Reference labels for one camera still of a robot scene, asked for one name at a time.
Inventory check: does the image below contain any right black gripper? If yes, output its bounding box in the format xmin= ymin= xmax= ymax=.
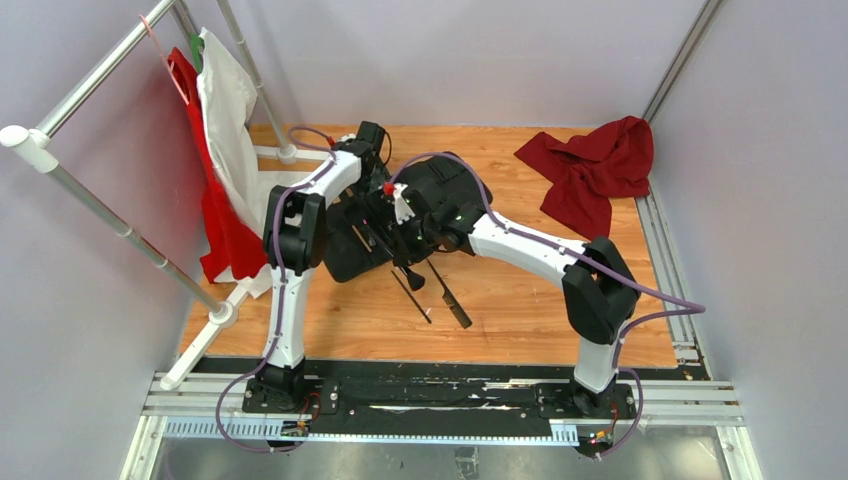
xmin=388 ymin=211 xmax=440 ymax=268

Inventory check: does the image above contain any black makeup brush roll case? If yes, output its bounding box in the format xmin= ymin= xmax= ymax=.
xmin=321 ymin=152 xmax=494 ymax=284

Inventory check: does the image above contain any large black powder brush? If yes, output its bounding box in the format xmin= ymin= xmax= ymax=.
xmin=390 ymin=227 xmax=426 ymax=292

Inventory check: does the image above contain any black comb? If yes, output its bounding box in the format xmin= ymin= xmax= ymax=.
xmin=426 ymin=260 xmax=473 ymax=329

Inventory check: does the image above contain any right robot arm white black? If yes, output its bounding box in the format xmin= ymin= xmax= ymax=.
xmin=381 ymin=152 xmax=641 ymax=417

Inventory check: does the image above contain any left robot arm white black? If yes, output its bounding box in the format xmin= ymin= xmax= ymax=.
xmin=252 ymin=121 xmax=386 ymax=413

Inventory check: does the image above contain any thin black makeup brush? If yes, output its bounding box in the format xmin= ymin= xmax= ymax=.
xmin=390 ymin=269 xmax=433 ymax=325

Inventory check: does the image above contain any white hanging cloth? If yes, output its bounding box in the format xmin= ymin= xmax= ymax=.
xmin=196 ymin=28 xmax=284 ymax=298

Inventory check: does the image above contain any dark red cloth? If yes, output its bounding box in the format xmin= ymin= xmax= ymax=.
xmin=514 ymin=116 xmax=654 ymax=240

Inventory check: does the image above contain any red hanging garment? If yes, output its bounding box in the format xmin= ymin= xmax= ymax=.
xmin=167 ymin=48 xmax=266 ymax=283

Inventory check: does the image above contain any pink hanger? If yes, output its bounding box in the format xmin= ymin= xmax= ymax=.
xmin=139 ymin=14 xmax=190 ymax=106

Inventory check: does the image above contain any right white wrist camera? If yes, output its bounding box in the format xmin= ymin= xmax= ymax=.
xmin=392 ymin=183 xmax=416 ymax=225

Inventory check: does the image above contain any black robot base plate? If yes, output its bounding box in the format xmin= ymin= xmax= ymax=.
xmin=192 ymin=358 xmax=643 ymax=446

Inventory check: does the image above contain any silver clothes rack frame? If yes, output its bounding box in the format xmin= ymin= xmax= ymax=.
xmin=0 ymin=0 xmax=354 ymax=392

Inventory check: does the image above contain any right corner aluminium post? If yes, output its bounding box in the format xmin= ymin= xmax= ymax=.
xmin=642 ymin=0 xmax=725 ymax=123

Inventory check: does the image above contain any aluminium rail frame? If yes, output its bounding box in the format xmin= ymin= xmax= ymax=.
xmin=122 ymin=374 xmax=762 ymax=479

